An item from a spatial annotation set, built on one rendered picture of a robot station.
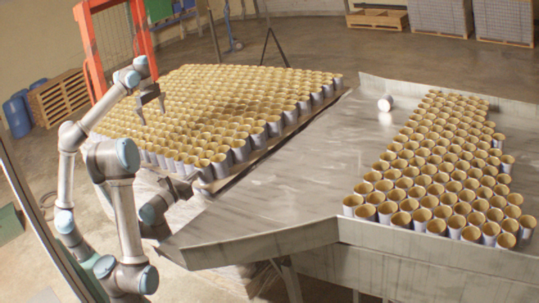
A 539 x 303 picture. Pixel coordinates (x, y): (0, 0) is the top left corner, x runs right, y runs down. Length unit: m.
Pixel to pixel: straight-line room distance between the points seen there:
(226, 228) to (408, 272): 0.65
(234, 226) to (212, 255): 0.21
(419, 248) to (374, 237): 0.16
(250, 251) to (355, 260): 0.35
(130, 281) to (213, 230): 0.39
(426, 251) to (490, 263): 0.23
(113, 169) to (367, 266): 0.87
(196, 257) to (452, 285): 0.83
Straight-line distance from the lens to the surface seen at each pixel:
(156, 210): 1.50
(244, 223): 1.45
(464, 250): 1.13
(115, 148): 1.28
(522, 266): 1.14
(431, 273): 1.27
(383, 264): 1.32
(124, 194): 1.31
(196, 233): 1.46
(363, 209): 1.30
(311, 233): 1.25
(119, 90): 1.74
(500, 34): 8.53
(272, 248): 1.26
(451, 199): 1.33
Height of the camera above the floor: 1.92
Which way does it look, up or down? 28 degrees down
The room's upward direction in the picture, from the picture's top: 12 degrees counter-clockwise
